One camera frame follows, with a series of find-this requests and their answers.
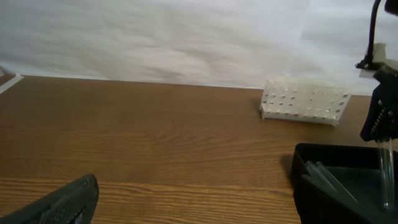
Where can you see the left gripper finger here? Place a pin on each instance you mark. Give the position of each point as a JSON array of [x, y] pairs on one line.
[[62, 205]]

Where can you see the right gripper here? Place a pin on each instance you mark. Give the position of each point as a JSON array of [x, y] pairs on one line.
[[388, 79]]

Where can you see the clear test tube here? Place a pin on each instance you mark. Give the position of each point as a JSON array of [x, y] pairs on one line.
[[385, 174], [326, 179]]

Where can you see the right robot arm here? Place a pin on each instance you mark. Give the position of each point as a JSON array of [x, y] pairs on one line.
[[392, 6]]

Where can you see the white test tube rack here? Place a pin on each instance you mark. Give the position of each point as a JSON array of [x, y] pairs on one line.
[[303, 102]]

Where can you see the black tray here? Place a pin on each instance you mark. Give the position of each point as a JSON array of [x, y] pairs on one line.
[[323, 205]]

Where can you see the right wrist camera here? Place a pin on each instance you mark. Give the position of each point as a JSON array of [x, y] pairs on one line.
[[379, 51]]

